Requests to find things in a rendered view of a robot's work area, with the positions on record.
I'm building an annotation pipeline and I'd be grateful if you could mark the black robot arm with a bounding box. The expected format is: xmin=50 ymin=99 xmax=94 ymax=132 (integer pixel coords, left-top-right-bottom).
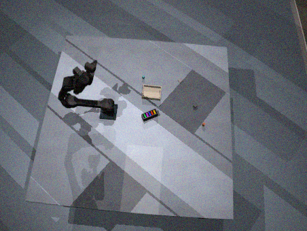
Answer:
xmin=58 ymin=67 xmax=114 ymax=116

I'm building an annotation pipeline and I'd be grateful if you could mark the beige shallow tray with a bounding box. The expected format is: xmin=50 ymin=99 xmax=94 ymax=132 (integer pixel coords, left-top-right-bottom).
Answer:
xmin=141 ymin=84 xmax=162 ymax=101

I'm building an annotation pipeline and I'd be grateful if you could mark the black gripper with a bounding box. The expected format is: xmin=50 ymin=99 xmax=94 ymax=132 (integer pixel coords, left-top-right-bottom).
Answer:
xmin=82 ymin=60 xmax=97 ymax=86

